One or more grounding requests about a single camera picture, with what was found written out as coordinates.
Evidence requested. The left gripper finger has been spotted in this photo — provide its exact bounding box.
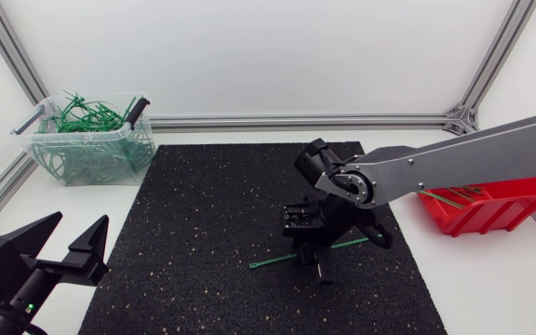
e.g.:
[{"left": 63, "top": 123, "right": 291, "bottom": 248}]
[
  {"left": 64, "top": 214, "right": 111, "bottom": 288},
  {"left": 0, "top": 211, "right": 64, "bottom": 303}
]

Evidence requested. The pile of green cable ties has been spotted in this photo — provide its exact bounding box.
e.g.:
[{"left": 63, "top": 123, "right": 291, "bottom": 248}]
[{"left": 30, "top": 91, "right": 156, "bottom": 185}]

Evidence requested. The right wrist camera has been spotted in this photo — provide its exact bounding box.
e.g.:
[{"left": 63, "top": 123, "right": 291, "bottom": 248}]
[{"left": 280, "top": 201, "right": 321, "bottom": 239}]

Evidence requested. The green cable tie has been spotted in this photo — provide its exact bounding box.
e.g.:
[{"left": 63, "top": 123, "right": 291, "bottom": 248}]
[{"left": 248, "top": 235, "right": 373, "bottom": 271}]

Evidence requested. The clear plastic bin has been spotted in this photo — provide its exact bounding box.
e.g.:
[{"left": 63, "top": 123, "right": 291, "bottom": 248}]
[{"left": 9, "top": 91, "right": 158, "bottom": 188}]

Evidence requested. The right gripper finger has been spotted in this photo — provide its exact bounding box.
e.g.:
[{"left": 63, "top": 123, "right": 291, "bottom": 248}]
[
  {"left": 294, "top": 244, "right": 318, "bottom": 268},
  {"left": 315, "top": 245, "right": 336, "bottom": 287}
]

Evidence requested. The red plastic box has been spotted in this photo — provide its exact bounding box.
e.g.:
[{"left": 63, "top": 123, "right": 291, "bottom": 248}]
[{"left": 416, "top": 175, "right": 536, "bottom": 238}]

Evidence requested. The black speckled mat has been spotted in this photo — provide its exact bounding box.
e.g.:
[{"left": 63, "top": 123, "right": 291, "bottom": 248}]
[{"left": 77, "top": 141, "right": 448, "bottom": 335}]

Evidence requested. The bundle of green cable ties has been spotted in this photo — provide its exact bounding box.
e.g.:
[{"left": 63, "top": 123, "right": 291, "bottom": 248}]
[{"left": 418, "top": 185, "right": 486, "bottom": 210}]

